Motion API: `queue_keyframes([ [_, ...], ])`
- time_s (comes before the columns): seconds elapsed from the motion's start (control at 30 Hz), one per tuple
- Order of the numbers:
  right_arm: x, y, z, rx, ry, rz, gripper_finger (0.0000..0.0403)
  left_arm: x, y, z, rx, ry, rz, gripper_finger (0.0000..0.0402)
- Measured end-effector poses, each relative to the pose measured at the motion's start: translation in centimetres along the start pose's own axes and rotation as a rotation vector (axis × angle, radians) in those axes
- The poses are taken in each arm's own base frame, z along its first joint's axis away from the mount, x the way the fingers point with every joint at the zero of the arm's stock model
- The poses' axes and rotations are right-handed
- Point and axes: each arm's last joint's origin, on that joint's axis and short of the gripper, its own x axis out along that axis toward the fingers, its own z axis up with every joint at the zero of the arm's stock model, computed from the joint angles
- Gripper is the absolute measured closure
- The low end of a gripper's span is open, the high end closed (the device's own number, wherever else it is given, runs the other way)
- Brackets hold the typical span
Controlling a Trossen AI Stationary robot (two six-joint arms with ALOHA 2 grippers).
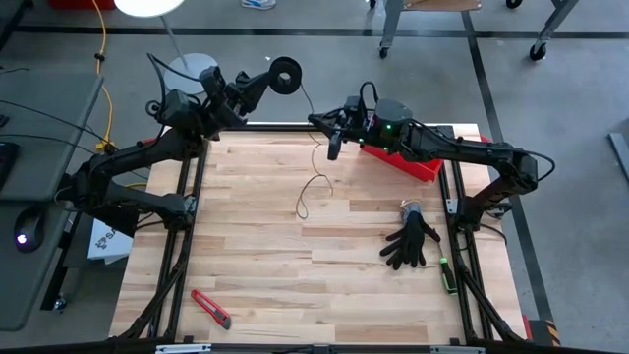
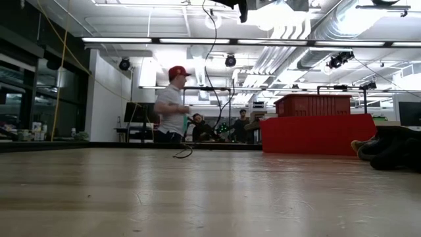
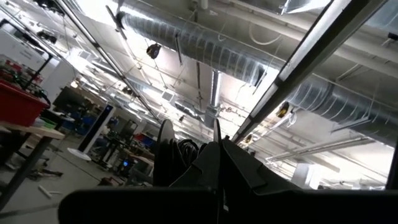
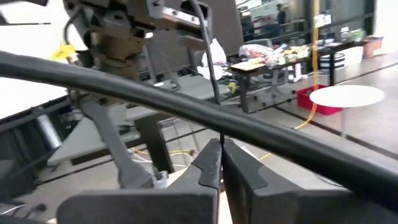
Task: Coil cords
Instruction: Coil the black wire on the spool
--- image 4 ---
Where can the person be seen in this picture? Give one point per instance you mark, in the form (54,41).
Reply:
(281,15)

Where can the round white table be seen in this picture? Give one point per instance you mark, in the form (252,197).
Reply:
(346,96)

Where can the white plastic bottle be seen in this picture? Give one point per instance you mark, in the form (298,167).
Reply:
(344,33)

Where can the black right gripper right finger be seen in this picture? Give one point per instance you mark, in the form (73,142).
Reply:
(264,205)

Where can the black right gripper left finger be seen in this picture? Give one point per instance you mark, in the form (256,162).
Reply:
(186,202)

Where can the brown cardboard box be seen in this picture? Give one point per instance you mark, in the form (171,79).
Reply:
(372,48)

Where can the cluttered dark work table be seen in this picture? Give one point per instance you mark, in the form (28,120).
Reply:
(264,67)

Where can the black white striped stool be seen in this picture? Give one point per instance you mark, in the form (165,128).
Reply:
(332,62)

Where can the red flat object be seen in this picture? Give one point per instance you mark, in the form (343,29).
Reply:
(317,104)

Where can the dark grey chair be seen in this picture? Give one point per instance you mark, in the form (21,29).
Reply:
(15,161)

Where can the clear pink plastic bag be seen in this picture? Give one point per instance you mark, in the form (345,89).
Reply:
(255,49)

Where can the grey desk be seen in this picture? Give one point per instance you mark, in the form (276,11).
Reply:
(192,87)

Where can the crumpled white plastic bag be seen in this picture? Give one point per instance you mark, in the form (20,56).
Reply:
(211,73)

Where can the flat cardboard sheet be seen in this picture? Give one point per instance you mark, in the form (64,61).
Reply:
(247,66)

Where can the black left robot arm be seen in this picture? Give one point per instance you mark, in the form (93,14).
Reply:
(116,146)

